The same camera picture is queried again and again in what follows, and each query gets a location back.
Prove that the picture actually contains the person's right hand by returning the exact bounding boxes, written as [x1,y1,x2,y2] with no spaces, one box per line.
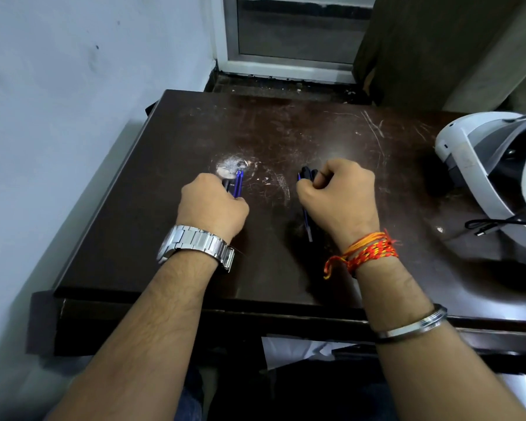
[296,158,380,253]

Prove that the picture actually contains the person's left hand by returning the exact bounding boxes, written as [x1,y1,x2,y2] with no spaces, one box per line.
[176,173,250,244]

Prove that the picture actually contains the blue pen with black grip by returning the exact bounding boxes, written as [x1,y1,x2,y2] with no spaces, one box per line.
[297,166,319,242]

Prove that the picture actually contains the person's right forearm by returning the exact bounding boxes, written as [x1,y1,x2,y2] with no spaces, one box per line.
[355,256,526,421]

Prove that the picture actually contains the person's left forearm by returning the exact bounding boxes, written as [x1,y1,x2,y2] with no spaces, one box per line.
[48,250,222,421]

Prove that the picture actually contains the dark wooden table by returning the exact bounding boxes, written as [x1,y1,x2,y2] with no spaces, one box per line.
[26,89,526,373]

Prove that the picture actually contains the orange red thread wristband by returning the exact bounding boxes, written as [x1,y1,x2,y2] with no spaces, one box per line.
[323,230,399,280]

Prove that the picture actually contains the silver metal wristwatch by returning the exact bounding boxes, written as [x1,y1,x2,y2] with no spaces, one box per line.
[156,225,236,273]

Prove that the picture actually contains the grey framed door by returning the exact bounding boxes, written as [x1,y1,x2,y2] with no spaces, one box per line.
[210,0,378,84]

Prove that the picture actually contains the white paper sheet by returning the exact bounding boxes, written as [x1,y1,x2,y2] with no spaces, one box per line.
[262,337,356,371]

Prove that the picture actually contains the white headset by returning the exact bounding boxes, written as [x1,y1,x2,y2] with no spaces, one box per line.
[434,111,526,275]

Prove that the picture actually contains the silver metal bangle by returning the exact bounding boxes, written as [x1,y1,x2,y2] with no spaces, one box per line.
[374,304,448,342]

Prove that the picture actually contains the brown curtain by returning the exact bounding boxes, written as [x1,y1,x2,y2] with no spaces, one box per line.
[353,0,526,113]

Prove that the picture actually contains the person's dark trousers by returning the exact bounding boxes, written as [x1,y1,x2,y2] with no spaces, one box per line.
[175,359,399,421]

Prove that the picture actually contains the black cable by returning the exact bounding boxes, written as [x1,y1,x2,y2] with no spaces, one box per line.
[465,203,526,237]

